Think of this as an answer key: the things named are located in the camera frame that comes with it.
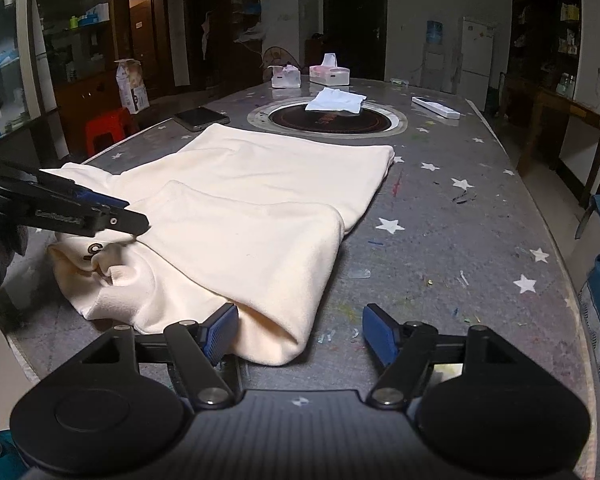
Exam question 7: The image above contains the black tablet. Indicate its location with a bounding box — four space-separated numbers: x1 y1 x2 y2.
173 106 230 132

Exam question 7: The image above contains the small green white packet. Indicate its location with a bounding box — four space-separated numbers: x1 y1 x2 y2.
389 78 410 88

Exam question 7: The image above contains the wooden side table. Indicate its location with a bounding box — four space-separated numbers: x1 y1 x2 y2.
516 86 600 212

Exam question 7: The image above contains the white refrigerator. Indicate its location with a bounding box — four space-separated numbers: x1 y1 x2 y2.
457 18 495 110

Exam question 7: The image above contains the pink tissue box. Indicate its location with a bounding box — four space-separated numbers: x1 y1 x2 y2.
309 53 350 87

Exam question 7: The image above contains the water dispenser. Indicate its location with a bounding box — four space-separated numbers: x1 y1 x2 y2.
420 20 445 91

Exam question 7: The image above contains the glass display cabinet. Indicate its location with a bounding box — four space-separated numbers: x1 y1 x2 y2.
0 0 56 136

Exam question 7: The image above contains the grey star-patterned tablecloth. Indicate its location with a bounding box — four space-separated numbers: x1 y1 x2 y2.
4 76 600 480

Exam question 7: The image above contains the white paper bag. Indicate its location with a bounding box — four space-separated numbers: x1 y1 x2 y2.
116 58 149 115

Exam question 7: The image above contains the white tissue box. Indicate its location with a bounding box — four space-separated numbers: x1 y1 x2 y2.
270 64 301 89

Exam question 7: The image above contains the round induction cooktop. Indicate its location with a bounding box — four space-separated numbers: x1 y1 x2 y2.
247 98 408 139

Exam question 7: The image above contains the cream sweater garment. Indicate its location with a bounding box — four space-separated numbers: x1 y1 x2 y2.
48 125 394 366

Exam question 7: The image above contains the white folded paper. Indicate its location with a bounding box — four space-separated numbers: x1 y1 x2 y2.
306 88 367 115

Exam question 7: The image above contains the red plastic stool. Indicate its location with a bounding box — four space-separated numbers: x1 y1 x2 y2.
84 107 137 156

